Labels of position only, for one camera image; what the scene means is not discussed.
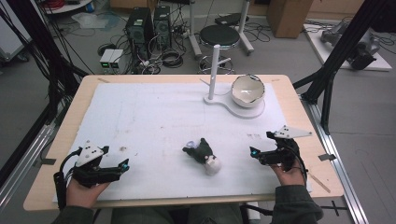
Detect grey and black device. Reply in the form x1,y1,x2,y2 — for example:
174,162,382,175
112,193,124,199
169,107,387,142
320,21,381,71

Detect white stand with post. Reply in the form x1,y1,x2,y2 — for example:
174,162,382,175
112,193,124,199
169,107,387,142
199,44,266,119

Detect black frame with cables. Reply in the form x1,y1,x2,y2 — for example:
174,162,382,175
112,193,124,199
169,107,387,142
0,0,90,125

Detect black tape cross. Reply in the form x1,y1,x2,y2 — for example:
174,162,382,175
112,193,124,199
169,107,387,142
320,200,348,217

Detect clear plastic bag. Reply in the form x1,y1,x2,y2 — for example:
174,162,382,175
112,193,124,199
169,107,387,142
71,11,120,32

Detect person's right hand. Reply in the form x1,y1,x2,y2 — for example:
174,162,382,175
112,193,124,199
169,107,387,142
270,162,307,187

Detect flat black case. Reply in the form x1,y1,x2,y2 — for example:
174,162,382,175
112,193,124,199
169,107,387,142
214,12,250,27

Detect person's legs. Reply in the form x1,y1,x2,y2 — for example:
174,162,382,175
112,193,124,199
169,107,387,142
110,203,245,224

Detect person's left hand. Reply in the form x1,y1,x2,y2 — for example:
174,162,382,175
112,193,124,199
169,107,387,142
65,178,110,209

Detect thin wooden stick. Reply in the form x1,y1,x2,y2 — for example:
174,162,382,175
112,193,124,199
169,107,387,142
307,172,332,194

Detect white eggshell-shaped bowl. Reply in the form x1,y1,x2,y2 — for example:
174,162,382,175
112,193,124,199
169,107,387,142
231,74,266,109

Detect black metal frame strut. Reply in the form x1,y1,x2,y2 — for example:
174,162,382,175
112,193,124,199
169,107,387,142
292,0,396,135

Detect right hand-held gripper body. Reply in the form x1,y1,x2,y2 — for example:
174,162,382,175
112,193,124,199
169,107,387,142
258,125,313,172

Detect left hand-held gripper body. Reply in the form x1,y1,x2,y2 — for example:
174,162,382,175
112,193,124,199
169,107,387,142
72,140,122,189

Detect white floor board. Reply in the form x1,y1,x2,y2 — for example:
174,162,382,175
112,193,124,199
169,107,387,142
303,22,393,72

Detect black round stool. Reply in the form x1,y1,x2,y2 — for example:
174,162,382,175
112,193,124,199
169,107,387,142
198,24,241,75

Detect white power supply box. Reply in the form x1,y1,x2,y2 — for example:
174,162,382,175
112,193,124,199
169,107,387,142
109,49,125,74
99,49,115,74

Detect coiled black cable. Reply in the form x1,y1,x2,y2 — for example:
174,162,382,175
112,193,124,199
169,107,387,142
160,49,185,69

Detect brown cardboard box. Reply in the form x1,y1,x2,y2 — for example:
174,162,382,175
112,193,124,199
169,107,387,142
266,0,314,39

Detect small black computer tower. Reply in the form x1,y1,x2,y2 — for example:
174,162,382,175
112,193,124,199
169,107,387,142
152,5,173,50

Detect left hand-held gripper cable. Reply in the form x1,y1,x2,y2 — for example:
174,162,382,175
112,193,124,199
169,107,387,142
53,147,83,211

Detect right hand-held gripper cable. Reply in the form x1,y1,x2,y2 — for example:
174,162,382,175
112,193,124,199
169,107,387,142
289,145,310,188

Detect large black computer tower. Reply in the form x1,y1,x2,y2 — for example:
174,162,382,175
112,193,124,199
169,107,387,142
125,7,154,61

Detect white foam mat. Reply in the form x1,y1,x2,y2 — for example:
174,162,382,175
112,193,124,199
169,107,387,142
52,81,313,203

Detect hand-held gripper cable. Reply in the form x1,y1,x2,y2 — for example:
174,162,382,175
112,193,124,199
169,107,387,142
53,147,83,211
289,145,310,188

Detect white metal stand leg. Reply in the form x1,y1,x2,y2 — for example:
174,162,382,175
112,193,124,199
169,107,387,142
187,0,204,60
237,0,255,56

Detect black and white plush toy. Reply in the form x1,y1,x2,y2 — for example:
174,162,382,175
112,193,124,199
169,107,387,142
182,137,222,176

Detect aluminium rail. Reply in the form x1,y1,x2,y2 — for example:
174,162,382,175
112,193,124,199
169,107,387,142
0,124,58,213
300,94,370,224

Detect round white table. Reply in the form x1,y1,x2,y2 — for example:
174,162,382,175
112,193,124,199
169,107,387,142
42,0,94,15

